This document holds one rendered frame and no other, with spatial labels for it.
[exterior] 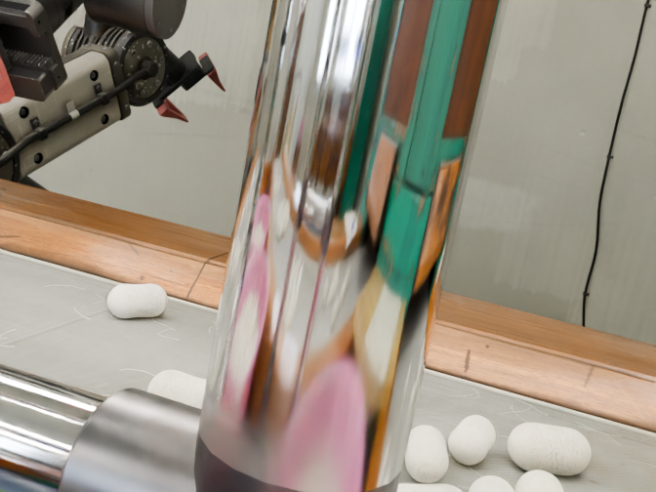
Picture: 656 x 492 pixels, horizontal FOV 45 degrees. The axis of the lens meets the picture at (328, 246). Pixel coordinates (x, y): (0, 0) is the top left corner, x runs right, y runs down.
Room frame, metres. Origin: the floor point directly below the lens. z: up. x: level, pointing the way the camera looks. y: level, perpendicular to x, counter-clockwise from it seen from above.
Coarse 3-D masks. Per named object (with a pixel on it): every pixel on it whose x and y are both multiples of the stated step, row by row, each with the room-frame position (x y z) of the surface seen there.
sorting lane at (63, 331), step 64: (0, 256) 0.51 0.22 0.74; (0, 320) 0.39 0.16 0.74; (64, 320) 0.41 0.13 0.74; (128, 320) 0.43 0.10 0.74; (192, 320) 0.46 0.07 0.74; (64, 384) 0.33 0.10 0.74; (128, 384) 0.34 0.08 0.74; (448, 384) 0.43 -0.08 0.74; (448, 448) 0.34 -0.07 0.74; (640, 448) 0.39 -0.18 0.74
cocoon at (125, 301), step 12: (120, 288) 0.43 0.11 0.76; (132, 288) 0.43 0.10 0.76; (144, 288) 0.44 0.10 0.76; (156, 288) 0.44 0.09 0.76; (108, 300) 0.43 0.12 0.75; (120, 300) 0.43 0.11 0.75; (132, 300) 0.43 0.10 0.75; (144, 300) 0.43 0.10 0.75; (156, 300) 0.44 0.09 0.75; (120, 312) 0.43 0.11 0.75; (132, 312) 0.43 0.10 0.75; (144, 312) 0.43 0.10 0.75; (156, 312) 0.44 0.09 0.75
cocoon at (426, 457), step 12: (420, 432) 0.31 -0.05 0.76; (432, 432) 0.31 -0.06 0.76; (408, 444) 0.31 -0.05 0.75; (420, 444) 0.30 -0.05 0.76; (432, 444) 0.30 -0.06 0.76; (444, 444) 0.31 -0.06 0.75; (408, 456) 0.30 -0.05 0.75; (420, 456) 0.30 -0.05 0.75; (432, 456) 0.30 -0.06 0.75; (444, 456) 0.30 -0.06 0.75; (408, 468) 0.30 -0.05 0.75; (420, 468) 0.30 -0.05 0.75; (432, 468) 0.30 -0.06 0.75; (444, 468) 0.30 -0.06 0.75; (420, 480) 0.30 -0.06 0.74; (432, 480) 0.30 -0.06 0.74
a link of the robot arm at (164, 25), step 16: (96, 0) 0.59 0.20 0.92; (112, 0) 0.59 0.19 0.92; (128, 0) 0.59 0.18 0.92; (144, 0) 0.58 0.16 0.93; (160, 0) 0.59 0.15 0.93; (176, 0) 0.62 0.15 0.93; (96, 16) 0.60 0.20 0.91; (112, 16) 0.60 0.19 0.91; (128, 16) 0.59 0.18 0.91; (144, 16) 0.59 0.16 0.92; (160, 16) 0.60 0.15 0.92; (176, 16) 0.62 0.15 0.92; (144, 32) 0.60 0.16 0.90; (160, 32) 0.60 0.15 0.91
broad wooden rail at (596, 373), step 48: (0, 192) 0.60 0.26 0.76; (48, 192) 0.64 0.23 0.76; (0, 240) 0.53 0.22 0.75; (48, 240) 0.53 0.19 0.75; (96, 240) 0.53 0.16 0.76; (144, 240) 0.53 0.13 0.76; (192, 240) 0.56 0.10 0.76; (192, 288) 0.50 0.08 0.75; (432, 336) 0.46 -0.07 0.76; (480, 336) 0.46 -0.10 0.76; (528, 336) 0.48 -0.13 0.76; (576, 336) 0.50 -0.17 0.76; (480, 384) 0.44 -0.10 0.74; (528, 384) 0.44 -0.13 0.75; (576, 384) 0.44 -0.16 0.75; (624, 384) 0.44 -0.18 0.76
